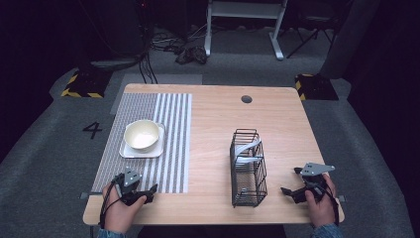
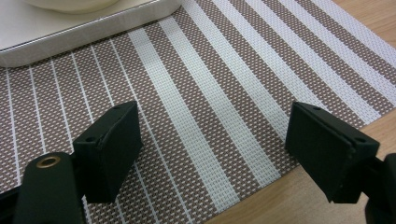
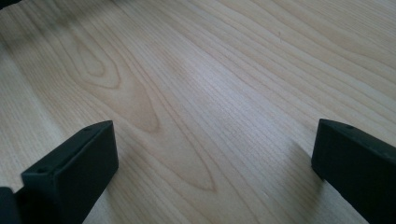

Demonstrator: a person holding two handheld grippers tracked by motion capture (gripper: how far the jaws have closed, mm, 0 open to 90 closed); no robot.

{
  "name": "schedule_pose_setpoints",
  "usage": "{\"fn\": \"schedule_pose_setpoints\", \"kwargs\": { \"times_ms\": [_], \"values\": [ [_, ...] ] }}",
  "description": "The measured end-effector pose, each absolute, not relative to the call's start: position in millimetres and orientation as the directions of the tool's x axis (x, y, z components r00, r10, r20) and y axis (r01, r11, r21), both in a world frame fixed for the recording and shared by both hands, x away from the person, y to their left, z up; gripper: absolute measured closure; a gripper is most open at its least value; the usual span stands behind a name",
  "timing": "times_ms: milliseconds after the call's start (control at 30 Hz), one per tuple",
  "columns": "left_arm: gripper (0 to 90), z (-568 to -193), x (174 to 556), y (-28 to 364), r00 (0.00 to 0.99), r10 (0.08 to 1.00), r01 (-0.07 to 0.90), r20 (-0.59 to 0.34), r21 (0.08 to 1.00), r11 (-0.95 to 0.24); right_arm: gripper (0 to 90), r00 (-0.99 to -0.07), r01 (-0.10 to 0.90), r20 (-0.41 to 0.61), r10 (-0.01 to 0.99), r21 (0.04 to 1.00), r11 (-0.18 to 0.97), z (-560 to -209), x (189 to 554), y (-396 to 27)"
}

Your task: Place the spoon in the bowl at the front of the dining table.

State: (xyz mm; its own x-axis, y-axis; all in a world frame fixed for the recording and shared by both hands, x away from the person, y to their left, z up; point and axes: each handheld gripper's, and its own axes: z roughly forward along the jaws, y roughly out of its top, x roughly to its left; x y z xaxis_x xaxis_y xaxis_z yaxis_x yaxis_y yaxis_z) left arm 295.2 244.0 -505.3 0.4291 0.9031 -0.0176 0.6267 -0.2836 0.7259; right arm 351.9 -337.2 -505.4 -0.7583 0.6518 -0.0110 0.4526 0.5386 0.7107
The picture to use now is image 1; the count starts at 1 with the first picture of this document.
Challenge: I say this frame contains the black yellow striped base plate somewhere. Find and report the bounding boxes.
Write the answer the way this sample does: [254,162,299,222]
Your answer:
[60,69,114,99]
[294,72,340,102]

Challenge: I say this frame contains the white square plate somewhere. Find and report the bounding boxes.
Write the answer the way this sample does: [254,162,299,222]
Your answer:
[119,122,165,160]

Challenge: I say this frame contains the person's left hand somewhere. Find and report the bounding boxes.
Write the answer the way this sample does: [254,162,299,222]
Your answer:
[101,182,147,234]

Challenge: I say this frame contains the grey curtain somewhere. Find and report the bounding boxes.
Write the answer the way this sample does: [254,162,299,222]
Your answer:
[318,0,381,80]

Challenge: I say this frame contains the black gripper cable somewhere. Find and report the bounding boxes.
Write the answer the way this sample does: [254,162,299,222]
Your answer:
[98,174,125,230]
[316,182,342,228]

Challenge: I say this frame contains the dark cloth pile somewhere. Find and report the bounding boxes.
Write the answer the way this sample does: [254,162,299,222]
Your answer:
[174,45,209,65]

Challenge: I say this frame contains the white spoon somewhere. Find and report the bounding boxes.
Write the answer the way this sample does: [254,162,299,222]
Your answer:
[234,155,264,165]
[234,139,263,157]

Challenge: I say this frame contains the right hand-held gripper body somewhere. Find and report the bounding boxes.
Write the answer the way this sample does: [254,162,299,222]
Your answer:
[292,162,336,203]

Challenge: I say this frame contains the person's right hand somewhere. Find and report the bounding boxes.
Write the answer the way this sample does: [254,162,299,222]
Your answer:
[304,173,339,229]

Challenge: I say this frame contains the grey striped placemat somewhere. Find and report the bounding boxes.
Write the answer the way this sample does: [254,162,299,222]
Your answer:
[91,92,193,194]

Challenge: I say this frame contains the cream white bowl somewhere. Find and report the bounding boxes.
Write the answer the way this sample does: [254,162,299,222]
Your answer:
[124,119,160,152]

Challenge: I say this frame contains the white desk frame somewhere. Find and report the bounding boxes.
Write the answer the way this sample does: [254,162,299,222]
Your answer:
[203,0,289,61]

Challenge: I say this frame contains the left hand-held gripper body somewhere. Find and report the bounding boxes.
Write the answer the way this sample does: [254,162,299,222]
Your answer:
[113,167,149,206]

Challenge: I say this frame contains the black wire basket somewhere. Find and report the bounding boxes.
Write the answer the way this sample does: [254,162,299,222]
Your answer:
[229,128,268,209]

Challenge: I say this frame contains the black floor cables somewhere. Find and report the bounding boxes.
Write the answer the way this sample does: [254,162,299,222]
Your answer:
[137,29,179,85]

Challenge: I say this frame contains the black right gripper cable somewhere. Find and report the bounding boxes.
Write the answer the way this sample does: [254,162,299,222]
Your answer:
[316,182,342,228]

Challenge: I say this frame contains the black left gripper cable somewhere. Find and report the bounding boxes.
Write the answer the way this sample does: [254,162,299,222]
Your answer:
[98,174,125,230]

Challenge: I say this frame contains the black folding stand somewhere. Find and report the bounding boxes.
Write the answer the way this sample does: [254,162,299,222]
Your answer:
[285,14,335,60]

